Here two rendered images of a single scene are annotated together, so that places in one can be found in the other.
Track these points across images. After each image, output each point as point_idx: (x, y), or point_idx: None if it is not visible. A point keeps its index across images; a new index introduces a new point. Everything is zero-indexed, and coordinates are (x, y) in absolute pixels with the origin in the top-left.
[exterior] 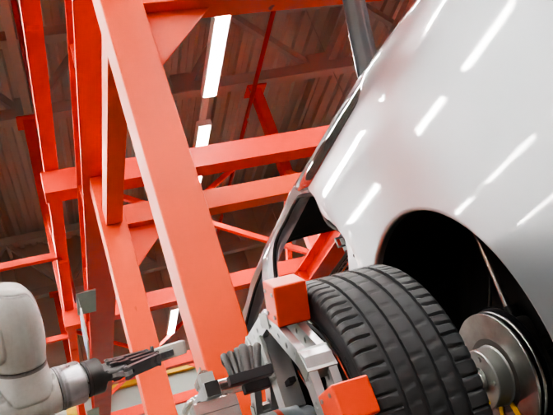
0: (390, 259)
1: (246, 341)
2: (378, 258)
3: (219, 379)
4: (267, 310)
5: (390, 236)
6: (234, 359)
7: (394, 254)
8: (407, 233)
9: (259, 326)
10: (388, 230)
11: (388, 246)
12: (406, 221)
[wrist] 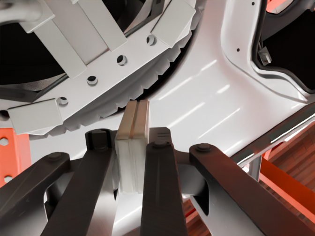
0: (179, 53)
1: (170, 37)
2: (181, 60)
3: (1, 25)
4: (13, 142)
5: (162, 81)
6: None
7: (176, 58)
8: (158, 77)
9: (74, 95)
10: (155, 91)
11: (171, 70)
12: (144, 94)
